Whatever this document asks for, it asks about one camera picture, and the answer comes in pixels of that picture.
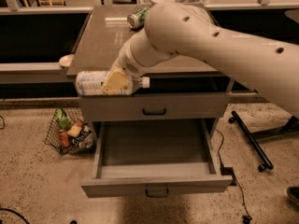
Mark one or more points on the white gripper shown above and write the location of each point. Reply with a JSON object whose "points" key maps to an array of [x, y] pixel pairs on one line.
{"points": [[127, 63]]}

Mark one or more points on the clear plastic water bottle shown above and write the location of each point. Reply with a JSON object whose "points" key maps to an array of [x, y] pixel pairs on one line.
{"points": [[89, 83]]}

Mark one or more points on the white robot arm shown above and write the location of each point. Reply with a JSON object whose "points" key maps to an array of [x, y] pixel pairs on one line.
{"points": [[264, 65]]}

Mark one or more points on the closed grey drawer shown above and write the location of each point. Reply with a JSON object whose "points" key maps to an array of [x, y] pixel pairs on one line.
{"points": [[154, 106]]}

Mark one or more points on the open grey drawer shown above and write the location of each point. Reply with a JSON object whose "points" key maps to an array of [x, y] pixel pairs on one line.
{"points": [[154, 158]]}

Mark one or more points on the round tan disc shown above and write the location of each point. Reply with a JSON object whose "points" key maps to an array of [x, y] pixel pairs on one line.
{"points": [[66, 60]]}

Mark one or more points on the green snack bag in basket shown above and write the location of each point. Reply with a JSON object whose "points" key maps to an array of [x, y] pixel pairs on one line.
{"points": [[62, 119]]}

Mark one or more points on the yellow item in basket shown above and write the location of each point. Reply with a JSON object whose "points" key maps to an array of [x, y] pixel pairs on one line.
{"points": [[74, 131]]}

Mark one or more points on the green soda can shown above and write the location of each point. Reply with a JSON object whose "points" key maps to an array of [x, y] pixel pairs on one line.
{"points": [[136, 19]]}

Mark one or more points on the black wheeled stand base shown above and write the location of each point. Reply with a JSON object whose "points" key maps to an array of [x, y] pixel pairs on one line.
{"points": [[292, 126]]}

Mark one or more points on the black wire basket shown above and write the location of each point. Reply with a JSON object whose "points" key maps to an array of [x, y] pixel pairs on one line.
{"points": [[82, 144]]}

